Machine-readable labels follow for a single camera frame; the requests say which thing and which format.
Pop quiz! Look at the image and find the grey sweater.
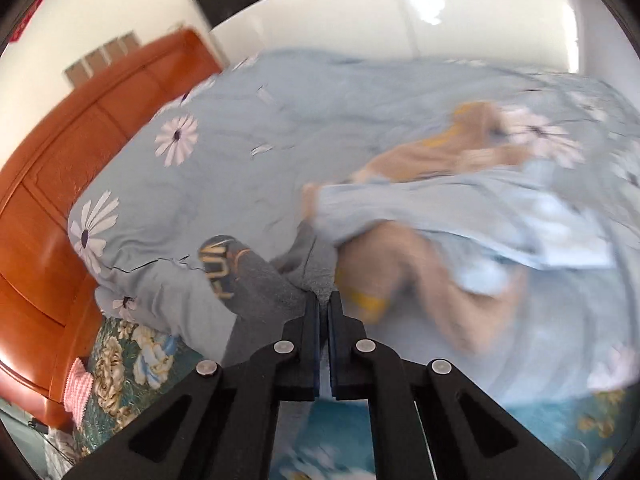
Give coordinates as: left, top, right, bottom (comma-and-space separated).
198, 221, 337, 366

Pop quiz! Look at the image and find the pink checkered cloth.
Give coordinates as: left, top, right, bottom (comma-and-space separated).
63, 358, 94, 427

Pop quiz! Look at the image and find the teal floral blanket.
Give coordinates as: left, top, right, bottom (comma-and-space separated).
75, 318, 639, 479

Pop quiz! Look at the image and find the orange wooden headboard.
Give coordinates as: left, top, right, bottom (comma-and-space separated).
0, 28, 220, 431

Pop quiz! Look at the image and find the light blue shirt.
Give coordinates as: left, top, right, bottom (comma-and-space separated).
314, 167, 615, 296

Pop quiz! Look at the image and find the light blue floral duvet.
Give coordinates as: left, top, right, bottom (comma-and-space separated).
68, 50, 639, 405

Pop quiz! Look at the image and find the red wall decoration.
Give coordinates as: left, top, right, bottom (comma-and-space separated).
9, 0, 43, 44

